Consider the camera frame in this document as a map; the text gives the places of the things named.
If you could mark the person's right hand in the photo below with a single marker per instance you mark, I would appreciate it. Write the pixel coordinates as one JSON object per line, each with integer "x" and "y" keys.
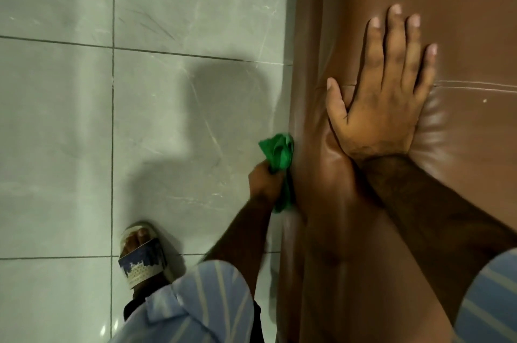
{"x": 377, "y": 112}

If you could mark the person's left hand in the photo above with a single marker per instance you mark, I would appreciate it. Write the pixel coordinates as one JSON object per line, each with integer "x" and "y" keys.
{"x": 263, "y": 184}

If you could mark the person's right thumb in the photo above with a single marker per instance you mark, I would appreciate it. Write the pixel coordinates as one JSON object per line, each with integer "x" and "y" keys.
{"x": 337, "y": 100}

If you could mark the person's left fingers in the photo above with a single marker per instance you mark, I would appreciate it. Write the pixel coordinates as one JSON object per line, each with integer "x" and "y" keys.
{"x": 278, "y": 182}

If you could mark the person's right little finger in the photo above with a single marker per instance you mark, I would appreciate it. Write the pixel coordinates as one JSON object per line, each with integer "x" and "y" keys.
{"x": 427, "y": 72}

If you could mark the person's right middle finger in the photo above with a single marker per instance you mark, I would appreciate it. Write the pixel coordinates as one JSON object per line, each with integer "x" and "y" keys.
{"x": 391, "y": 45}

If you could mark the green cleaning cloth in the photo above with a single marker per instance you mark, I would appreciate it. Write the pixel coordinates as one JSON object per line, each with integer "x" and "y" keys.
{"x": 278, "y": 152}

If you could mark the person's right forearm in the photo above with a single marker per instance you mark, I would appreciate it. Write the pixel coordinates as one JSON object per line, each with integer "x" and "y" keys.
{"x": 428, "y": 213}

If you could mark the person's left forearm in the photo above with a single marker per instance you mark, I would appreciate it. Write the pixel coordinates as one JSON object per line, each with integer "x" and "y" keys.
{"x": 242, "y": 241}

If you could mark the brown leather sofa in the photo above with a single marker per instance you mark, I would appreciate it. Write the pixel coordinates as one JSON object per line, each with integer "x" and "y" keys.
{"x": 464, "y": 31}

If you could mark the light blue striped shirt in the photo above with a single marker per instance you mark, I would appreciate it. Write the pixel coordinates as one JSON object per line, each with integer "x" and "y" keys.
{"x": 202, "y": 306}

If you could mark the person's left foot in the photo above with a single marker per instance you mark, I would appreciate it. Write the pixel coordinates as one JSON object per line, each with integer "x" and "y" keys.
{"x": 135, "y": 239}

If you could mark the blue patterned slide sandal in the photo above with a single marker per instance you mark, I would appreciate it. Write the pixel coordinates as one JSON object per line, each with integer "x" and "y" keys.
{"x": 141, "y": 266}

